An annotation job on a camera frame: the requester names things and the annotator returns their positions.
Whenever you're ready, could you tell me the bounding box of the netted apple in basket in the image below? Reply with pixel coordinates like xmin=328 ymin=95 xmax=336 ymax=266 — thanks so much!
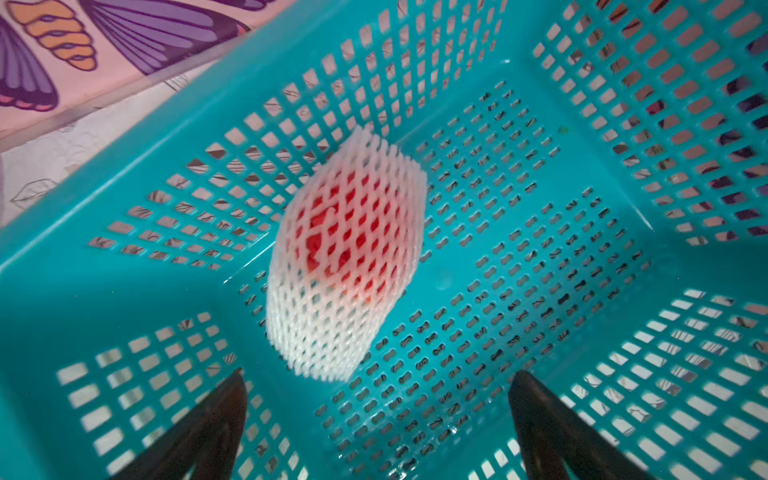
xmin=266 ymin=127 xmax=427 ymax=381

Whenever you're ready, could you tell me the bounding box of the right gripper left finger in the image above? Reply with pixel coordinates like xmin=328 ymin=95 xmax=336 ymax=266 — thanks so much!
xmin=113 ymin=369 xmax=248 ymax=479

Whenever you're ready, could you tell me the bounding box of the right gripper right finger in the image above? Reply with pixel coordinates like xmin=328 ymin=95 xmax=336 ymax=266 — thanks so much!
xmin=508 ymin=370 xmax=651 ymax=479

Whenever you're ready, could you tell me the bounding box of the right teal plastic basket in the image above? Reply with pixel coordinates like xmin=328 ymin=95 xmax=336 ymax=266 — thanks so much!
xmin=1 ymin=1 xmax=767 ymax=479

